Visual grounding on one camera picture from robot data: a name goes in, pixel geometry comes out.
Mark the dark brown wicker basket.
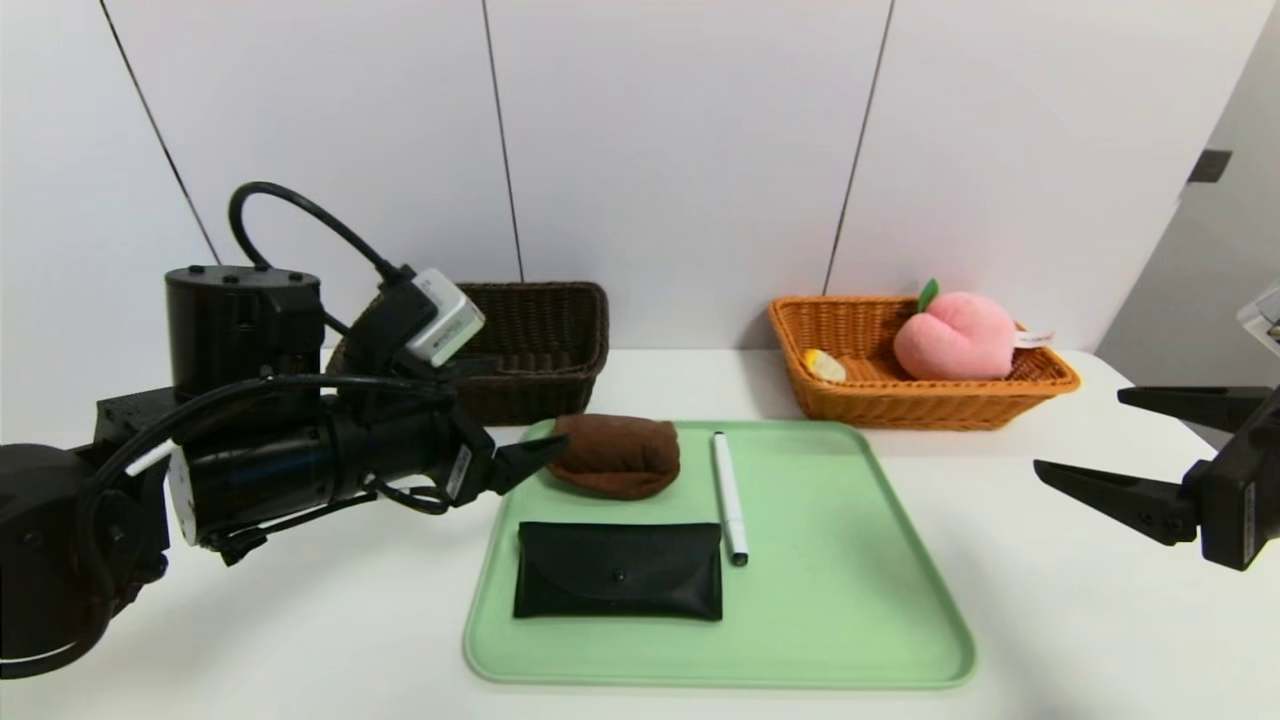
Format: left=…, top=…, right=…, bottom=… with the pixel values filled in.
left=330, top=282, right=610, bottom=429

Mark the black left wrist camera cable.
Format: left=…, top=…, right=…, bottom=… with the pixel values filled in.
left=75, top=182, right=451, bottom=531

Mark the white marker pen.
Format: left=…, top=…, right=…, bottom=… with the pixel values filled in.
left=711, top=432, right=749, bottom=568

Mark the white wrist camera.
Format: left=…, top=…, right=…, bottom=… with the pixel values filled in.
left=405, top=267, right=486, bottom=369
left=1238, top=283, right=1280, bottom=356

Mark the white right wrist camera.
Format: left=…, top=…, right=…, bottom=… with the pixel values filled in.
left=1238, top=283, right=1280, bottom=356

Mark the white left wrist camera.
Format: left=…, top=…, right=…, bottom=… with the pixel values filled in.
left=405, top=267, right=486, bottom=369

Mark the black leather snap pouch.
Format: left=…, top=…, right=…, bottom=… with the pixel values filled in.
left=513, top=522, right=724, bottom=623

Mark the orange wicker basket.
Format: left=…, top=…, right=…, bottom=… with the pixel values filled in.
left=768, top=294, right=1083, bottom=432

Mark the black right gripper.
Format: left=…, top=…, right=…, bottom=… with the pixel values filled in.
left=1033, top=385, right=1280, bottom=572

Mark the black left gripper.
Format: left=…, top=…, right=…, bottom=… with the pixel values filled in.
left=328, top=401, right=570, bottom=509

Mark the light green plastic tray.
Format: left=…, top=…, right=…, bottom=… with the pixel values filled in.
left=462, top=419, right=978, bottom=691

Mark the pink plush peach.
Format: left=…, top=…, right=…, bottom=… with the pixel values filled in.
left=893, top=279, right=1057, bottom=382

